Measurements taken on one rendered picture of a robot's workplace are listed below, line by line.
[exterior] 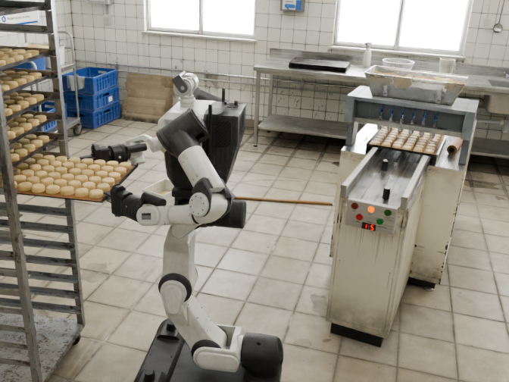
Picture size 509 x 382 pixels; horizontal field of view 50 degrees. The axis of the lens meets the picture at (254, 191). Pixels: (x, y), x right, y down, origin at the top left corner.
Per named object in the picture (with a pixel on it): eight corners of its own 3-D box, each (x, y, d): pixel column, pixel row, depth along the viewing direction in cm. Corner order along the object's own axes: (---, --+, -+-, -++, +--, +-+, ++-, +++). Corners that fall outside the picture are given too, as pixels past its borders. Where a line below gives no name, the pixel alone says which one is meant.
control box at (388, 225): (346, 222, 271) (349, 196, 266) (394, 233, 262) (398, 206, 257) (344, 224, 268) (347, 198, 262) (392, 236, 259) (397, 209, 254)
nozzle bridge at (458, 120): (354, 136, 360) (360, 85, 347) (468, 154, 334) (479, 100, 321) (340, 149, 332) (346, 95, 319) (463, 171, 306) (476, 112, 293)
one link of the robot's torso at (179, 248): (195, 288, 243) (217, 197, 225) (186, 311, 227) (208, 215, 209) (163, 279, 244) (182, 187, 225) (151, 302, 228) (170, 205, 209)
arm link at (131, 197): (128, 211, 207) (149, 220, 201) (107, 219, 200) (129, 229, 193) (126, 180, 202) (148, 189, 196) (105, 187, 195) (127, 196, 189)
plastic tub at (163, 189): (163, 214, 431) (163, 195, 425) (142, 208, 441) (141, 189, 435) (185, 201, 456) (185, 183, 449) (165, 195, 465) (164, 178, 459)
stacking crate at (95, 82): (88, 82, 679) (87, 66, 671) (118, 85, 671) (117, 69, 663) (62, 92, 625) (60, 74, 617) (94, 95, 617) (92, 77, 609)
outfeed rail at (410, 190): (446, 115, 423) (448, 107, 420) (450, 116, 422) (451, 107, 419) (398, 210, 253) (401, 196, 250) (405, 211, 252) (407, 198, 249)
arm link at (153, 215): (154, 224, 195) (182, 223, 187) (135, 226, 187) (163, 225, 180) (153, 206, 195) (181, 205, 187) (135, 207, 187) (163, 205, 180)
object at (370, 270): (354, 274, 359) (372, 145, 324) (407, 288, 346) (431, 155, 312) (323, 333, 300) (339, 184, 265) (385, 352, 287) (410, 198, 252)
